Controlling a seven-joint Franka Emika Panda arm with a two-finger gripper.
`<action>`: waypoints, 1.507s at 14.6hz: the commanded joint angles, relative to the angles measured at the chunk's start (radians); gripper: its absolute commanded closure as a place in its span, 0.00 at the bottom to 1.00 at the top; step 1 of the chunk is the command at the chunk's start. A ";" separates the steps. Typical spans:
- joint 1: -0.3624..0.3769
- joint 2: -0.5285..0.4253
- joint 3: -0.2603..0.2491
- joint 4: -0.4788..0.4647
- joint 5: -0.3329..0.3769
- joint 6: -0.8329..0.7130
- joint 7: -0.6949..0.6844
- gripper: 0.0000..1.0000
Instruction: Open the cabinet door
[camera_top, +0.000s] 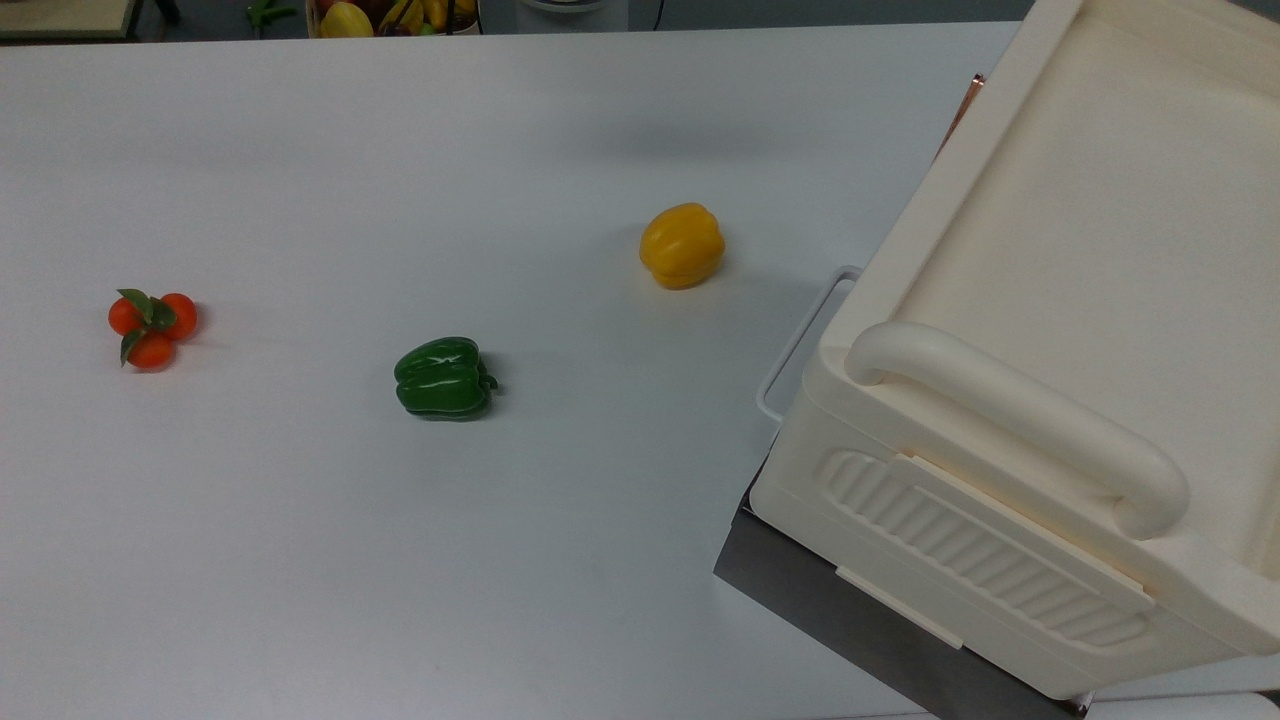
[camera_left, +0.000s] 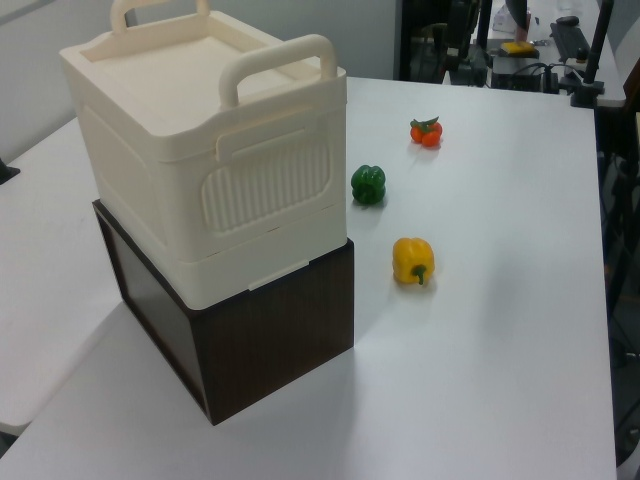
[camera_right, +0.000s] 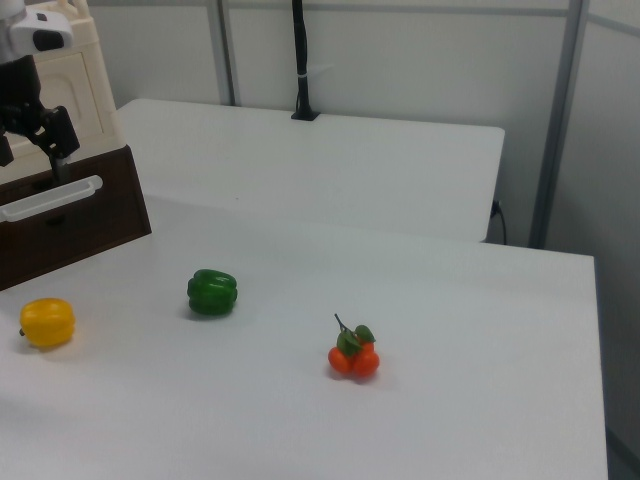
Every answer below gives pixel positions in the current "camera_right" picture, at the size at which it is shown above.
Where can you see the green bell pepper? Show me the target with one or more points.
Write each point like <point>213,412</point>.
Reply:
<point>212,292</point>

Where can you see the cream cabinet door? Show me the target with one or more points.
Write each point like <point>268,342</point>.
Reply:
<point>70,90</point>

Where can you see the small white table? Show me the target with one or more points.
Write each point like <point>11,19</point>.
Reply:
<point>310,170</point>

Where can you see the orange tangerine cluster with leaves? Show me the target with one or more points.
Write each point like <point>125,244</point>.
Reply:
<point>357,360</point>

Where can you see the grey partition frame post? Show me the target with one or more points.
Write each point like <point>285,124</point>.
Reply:
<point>225,50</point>
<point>560,125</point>

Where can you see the cream plastic cabinet body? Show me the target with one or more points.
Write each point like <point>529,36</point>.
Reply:
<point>107,100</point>

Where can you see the yellow bell pepper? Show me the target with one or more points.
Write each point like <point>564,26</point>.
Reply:
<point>47,322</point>

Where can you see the black camera pole with clamp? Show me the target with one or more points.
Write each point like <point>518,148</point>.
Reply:
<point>301,45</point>

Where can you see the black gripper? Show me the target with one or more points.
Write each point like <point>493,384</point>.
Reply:
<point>19,95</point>

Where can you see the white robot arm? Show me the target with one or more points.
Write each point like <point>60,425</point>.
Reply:
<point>40,30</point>

